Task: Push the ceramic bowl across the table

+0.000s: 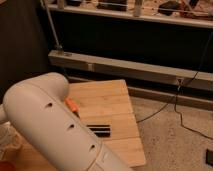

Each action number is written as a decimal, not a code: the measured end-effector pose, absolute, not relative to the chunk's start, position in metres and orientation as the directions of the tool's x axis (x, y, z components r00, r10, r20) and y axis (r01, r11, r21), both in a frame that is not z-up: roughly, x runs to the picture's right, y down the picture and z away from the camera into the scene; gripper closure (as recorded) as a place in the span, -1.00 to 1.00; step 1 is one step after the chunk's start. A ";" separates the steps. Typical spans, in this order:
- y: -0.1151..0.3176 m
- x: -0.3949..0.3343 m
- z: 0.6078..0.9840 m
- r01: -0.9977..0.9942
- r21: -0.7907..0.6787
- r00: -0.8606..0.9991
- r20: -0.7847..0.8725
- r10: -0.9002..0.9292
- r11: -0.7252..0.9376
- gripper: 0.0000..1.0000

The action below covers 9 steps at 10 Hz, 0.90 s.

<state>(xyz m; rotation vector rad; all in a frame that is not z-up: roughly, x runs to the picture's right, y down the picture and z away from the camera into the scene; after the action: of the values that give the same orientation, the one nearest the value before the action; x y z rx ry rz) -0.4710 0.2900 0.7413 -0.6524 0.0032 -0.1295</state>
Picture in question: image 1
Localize clear plastic container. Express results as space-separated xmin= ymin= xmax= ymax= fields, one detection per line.
xmin=0 ymin=122 xmax=21 ymax=160

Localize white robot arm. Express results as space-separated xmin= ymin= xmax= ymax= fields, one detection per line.
xmin=0 ymin=72 xmax=133 ymax=171

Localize grey metal baseboard rail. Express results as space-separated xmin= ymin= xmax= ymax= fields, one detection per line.
xmin=48 ymin=50 xmax=213 ymax=91

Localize black object on floor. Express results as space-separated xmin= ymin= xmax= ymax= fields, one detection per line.
xmin=206 ymin=149 xmax=213 ymax=166

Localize black power cable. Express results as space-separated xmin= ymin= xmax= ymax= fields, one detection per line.
xmin=136 ymin=31 xmax=213 ymax=141

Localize orange handled tool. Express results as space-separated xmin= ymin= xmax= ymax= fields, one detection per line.
xmin=65 ymin=98 xmax=79 ymax=116

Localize grey metal pole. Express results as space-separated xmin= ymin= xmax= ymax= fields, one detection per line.
xmin=42 ymin=0 xmax=68 ymax=55

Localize cluttered white shelf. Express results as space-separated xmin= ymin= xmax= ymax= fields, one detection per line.
xmin=40 ymin=0 xmax=213 ymax=29

